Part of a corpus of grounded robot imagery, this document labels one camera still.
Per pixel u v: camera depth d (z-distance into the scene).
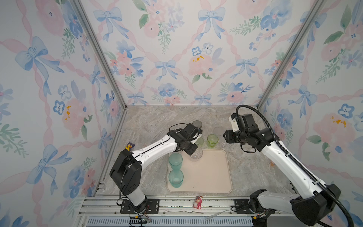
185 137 0.62
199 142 0.97
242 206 0.72
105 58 0.90
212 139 0.97
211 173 0.89
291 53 0.86
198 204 0.73
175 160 0.92
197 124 1.06
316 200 0.37
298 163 0.43
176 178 0.82
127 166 0.48
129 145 0.94
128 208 0.72
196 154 0.90
